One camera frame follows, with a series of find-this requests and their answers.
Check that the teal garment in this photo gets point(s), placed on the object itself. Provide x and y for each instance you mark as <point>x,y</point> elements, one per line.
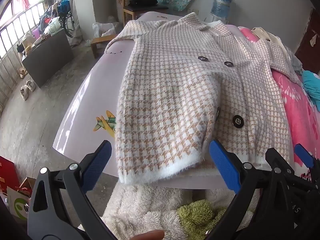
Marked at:
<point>311,85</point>

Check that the grey garment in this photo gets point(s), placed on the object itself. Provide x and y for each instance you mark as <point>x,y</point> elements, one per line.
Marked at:
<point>293,57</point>

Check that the wheelchair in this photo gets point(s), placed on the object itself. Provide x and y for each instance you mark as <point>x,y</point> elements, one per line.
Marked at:
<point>66,20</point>

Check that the dark grey cabinet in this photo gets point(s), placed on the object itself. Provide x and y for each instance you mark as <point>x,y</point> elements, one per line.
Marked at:
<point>47,60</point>

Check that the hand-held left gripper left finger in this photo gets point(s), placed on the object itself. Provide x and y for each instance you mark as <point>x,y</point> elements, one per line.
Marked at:
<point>96,165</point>

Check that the person's left hand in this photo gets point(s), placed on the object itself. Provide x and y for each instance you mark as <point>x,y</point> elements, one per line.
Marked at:
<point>150,235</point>

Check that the wooden chair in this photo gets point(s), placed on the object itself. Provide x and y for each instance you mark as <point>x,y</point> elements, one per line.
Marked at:
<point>125,12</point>

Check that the red box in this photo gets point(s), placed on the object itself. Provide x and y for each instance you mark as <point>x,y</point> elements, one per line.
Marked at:
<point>7,172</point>

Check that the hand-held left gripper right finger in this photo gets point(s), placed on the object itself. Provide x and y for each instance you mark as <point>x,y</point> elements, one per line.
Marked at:
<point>225,165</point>

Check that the white fluffy cloth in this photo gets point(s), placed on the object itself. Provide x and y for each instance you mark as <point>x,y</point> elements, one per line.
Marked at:
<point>140,205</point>

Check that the pile of colourful clothes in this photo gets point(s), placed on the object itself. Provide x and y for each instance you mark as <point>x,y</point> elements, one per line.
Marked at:
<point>50,20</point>

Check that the beige white houndstooth coat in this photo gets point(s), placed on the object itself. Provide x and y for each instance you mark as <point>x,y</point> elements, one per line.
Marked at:
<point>162,92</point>

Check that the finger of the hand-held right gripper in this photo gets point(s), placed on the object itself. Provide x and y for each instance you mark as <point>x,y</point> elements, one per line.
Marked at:
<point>273,156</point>
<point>303,155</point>

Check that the black bag on chair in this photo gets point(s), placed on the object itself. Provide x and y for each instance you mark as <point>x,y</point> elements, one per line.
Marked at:
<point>142,1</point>

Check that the pink floral blanket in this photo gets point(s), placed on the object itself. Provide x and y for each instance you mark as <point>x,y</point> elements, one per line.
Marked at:
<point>295,105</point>

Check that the white plastic bag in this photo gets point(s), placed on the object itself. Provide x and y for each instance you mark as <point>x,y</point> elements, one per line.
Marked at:
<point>102,27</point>

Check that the small wooden stool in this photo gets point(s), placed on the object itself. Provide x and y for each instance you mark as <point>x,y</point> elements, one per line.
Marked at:
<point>100,41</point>

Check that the cardboard box with green print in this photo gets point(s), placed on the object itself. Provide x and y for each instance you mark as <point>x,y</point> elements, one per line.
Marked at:
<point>21,202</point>

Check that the blue water jug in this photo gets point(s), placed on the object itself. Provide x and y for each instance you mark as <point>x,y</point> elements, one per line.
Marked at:
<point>221,5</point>

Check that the green fluffy cloth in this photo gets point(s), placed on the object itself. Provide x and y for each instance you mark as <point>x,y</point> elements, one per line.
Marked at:
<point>197,215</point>

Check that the metal window railing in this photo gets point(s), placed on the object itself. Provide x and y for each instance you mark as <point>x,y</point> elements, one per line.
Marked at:
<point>15,30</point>

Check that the beige folded clothes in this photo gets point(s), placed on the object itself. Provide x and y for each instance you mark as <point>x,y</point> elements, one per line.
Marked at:
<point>265,35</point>

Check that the brown door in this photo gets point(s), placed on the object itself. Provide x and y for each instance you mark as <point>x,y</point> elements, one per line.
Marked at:
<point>310,30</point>

